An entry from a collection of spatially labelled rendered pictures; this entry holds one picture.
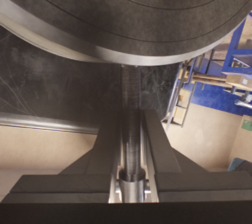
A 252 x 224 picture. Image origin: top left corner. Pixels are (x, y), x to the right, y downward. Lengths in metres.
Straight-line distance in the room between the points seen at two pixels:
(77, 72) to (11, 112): 0.11
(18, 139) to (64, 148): 0.88
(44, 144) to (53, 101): 3.68
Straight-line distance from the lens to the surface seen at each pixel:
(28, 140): 3.92
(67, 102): 0.30
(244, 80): 2.20
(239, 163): 0.90
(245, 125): 6.74
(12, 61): 0.29
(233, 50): 2.20
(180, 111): 4.74
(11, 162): 4.12
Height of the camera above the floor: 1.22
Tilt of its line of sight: 5 degrees up
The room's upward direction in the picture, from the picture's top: 165 degrees counter-clockwise
